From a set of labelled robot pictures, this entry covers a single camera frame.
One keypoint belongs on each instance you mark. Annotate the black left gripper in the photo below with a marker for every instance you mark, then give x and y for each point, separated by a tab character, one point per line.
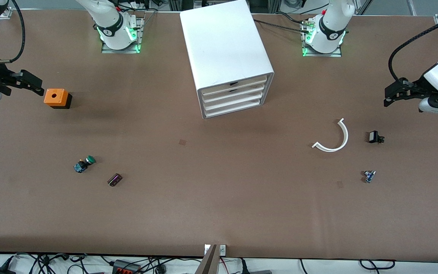
416	86

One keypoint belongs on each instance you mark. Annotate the white plastic drawer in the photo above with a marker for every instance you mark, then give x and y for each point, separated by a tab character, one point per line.
219	97
219	90
219	110
219	104

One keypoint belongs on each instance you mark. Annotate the green mushroom push button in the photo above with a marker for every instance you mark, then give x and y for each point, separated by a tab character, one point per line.
89	160

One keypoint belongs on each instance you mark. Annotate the white drawer cabinet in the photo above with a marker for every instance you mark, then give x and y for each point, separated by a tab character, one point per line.
222	45

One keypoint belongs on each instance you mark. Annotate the small black electrical component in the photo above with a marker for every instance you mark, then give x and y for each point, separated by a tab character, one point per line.
373	136

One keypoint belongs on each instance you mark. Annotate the white curved plastic piece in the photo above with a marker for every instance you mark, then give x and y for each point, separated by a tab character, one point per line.
345	134

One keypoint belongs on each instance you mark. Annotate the small blue electrical component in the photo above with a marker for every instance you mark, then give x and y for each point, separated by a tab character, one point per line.
369	176

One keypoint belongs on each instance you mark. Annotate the dark brown cylindrical capacitor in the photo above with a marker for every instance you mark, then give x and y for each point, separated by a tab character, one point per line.
115	180

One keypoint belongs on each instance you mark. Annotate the black power strip red switches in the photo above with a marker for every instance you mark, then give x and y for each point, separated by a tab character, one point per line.
126	268

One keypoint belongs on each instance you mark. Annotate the grey floor box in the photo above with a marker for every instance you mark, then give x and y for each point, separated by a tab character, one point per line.
261	272

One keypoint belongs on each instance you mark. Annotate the orange button enclosure box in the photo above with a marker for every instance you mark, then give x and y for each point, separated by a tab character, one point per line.
60	99

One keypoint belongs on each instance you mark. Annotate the aluminium frame profile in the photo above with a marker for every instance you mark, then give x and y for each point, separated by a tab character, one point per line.
6	13
363	7

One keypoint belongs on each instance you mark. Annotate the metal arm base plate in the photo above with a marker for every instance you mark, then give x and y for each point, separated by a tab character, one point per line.
107	50
335	54

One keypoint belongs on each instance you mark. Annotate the white metal bracket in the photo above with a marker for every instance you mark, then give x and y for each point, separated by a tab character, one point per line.
207	249
222	250

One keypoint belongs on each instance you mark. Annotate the wooden post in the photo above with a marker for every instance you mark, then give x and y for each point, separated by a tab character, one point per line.
208	264

